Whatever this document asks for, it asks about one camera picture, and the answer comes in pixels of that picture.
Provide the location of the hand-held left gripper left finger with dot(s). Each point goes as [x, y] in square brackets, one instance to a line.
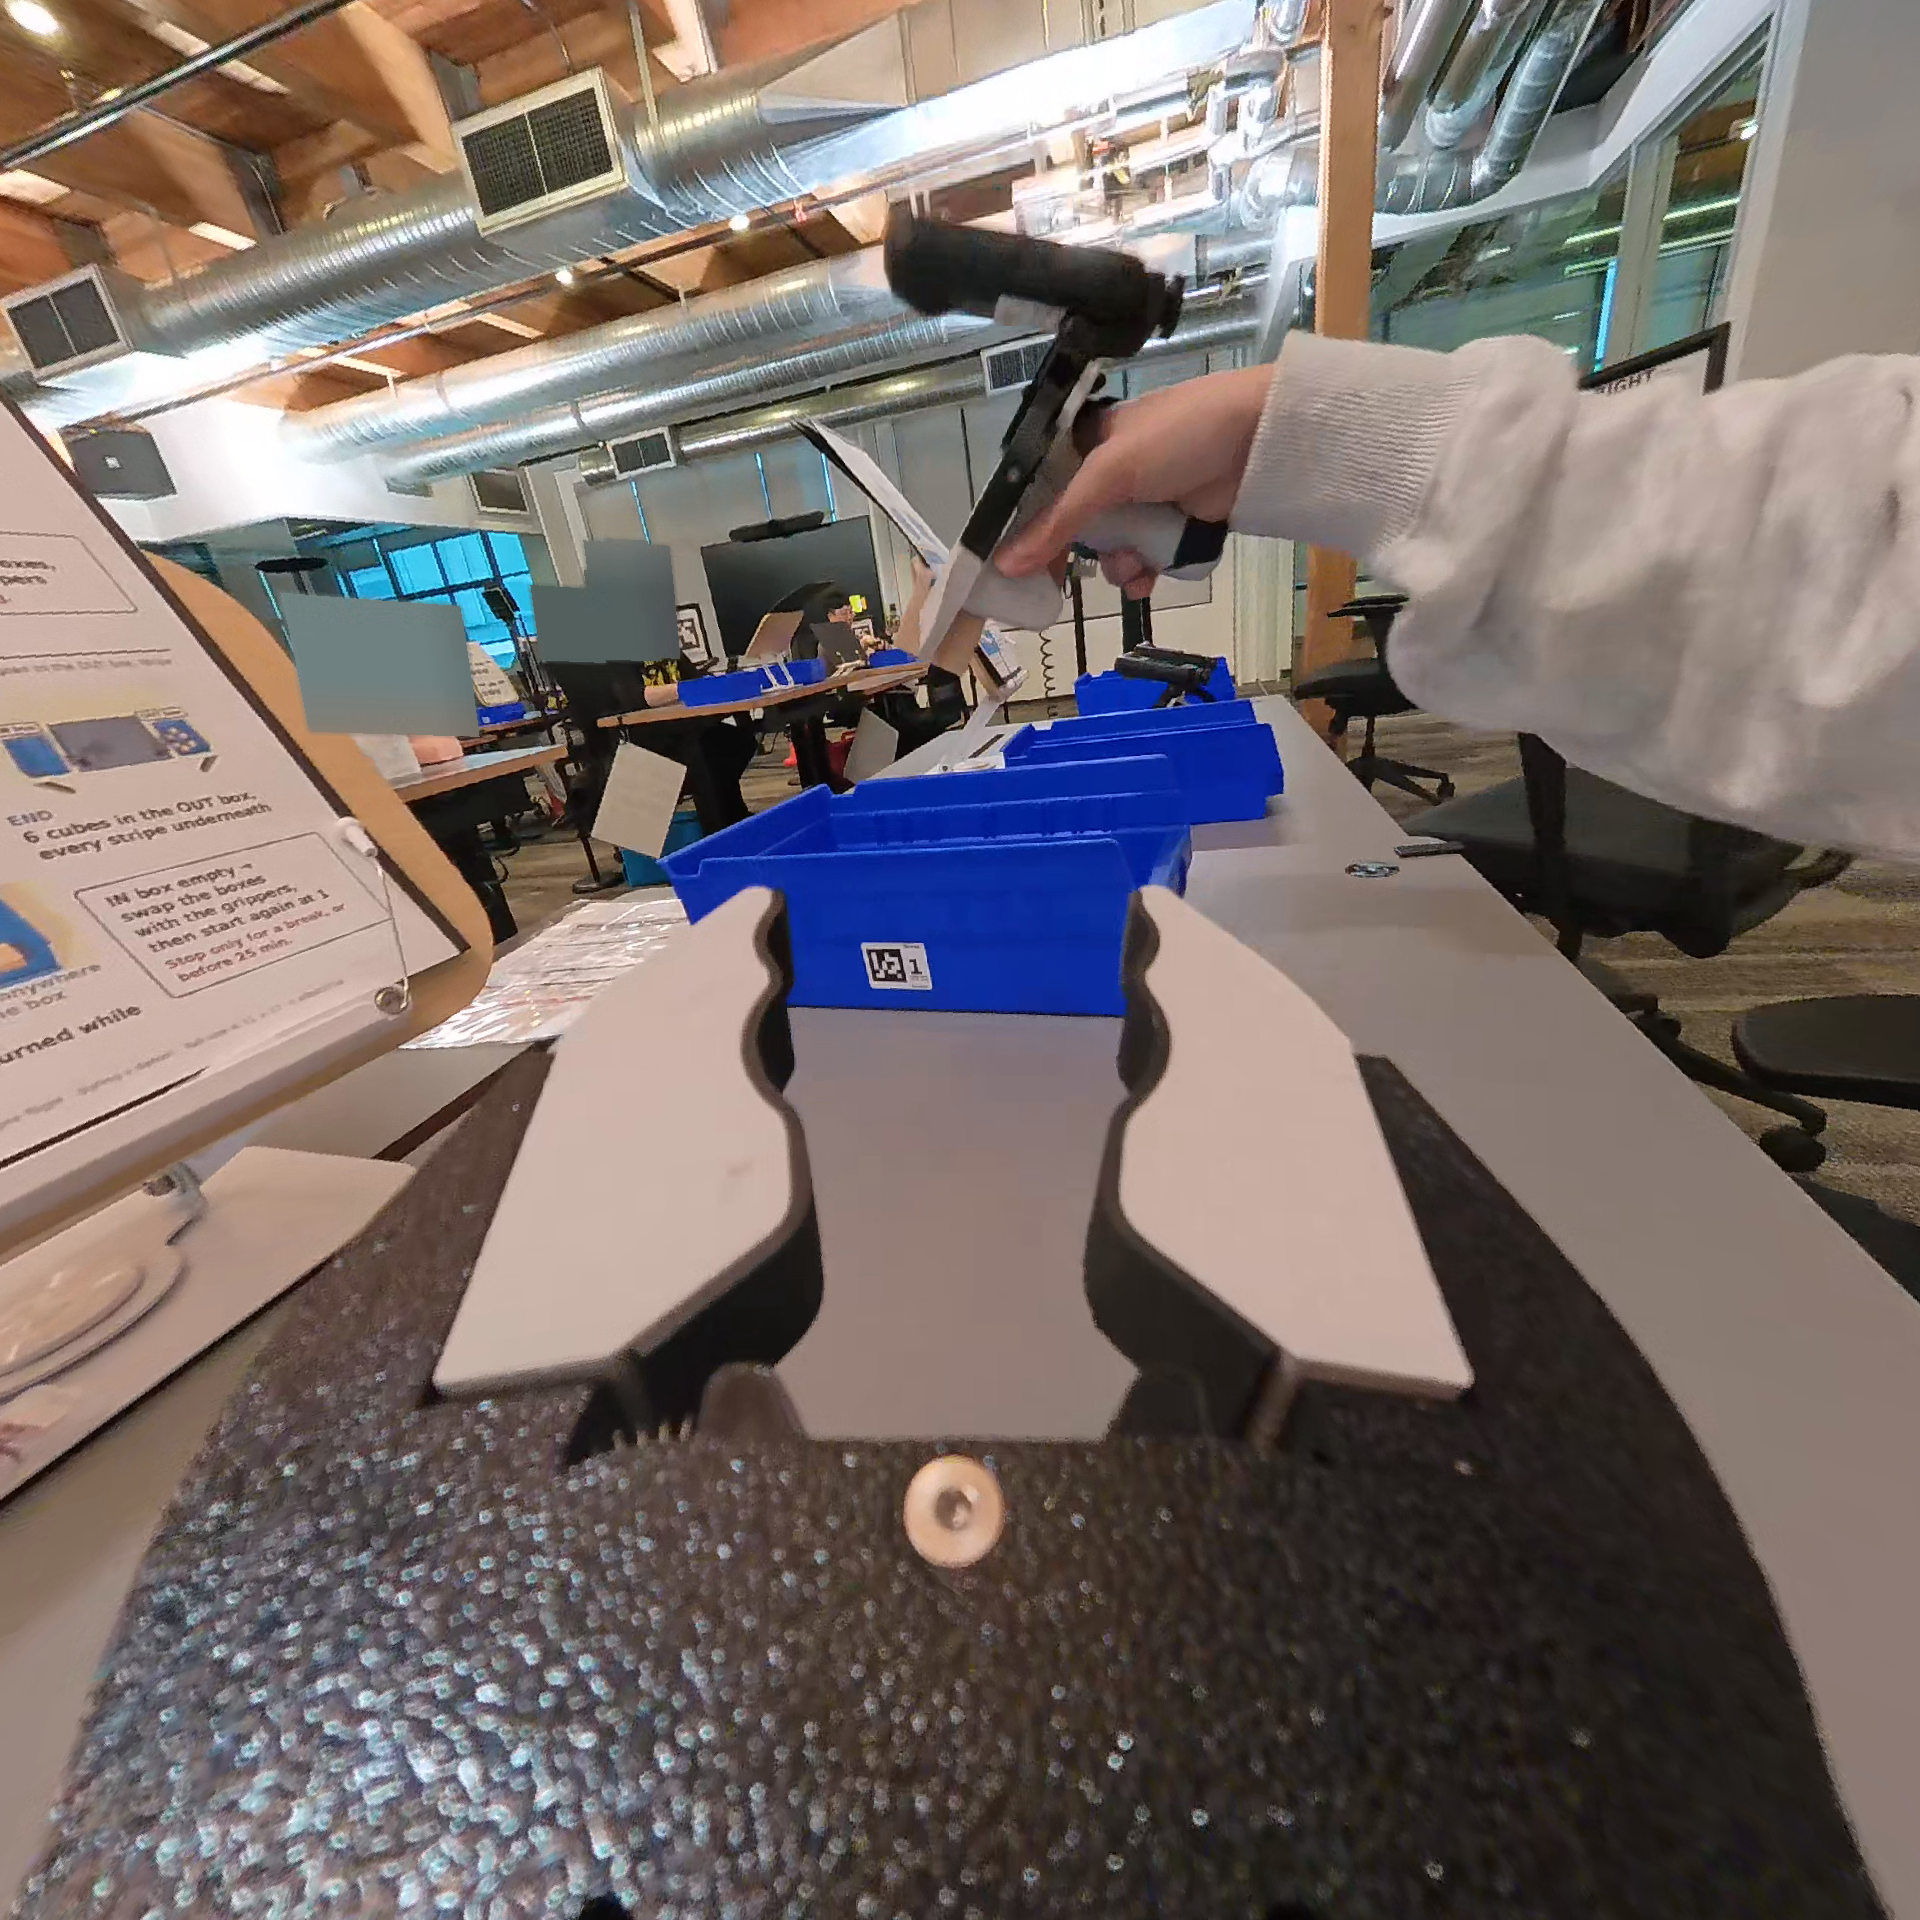
[645, 1202]

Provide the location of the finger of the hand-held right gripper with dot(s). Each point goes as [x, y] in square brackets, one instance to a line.
[960, 593]
[1019, 601]

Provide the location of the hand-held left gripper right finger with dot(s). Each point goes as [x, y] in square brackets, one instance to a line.
[1290, 1202]

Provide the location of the blue plastic bin white tag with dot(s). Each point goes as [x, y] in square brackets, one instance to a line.
[974, 886]

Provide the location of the person's right forearm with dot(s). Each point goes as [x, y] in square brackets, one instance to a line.
[1622, 571]

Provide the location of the person's right hand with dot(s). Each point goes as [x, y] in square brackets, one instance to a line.
[1171, 452]

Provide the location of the white tilted instruction board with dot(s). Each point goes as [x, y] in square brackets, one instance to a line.
[902, 511]

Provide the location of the small black device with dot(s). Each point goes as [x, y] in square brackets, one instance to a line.
[1162, 668]

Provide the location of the laminated instruction sheets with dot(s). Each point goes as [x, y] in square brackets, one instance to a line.
[600, 962]

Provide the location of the grey board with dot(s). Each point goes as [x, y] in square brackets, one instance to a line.
[639, 799]

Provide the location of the instruction sheet on stand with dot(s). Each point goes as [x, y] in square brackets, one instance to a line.
[376, 839]

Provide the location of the white air vent grille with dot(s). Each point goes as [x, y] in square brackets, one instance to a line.
[540, 150]
[62, 323]

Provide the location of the printed instruction sheet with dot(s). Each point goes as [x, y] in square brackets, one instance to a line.
[182, 839]

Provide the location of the black wall screen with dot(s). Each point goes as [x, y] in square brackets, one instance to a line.
[764, 579]

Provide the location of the wooden post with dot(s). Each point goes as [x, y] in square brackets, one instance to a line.
[1347, 301]

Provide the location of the silver air duct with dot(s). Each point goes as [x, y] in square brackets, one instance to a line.
[676, 346]

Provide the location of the black wall speaker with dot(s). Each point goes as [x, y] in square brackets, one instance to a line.
[120, 462]

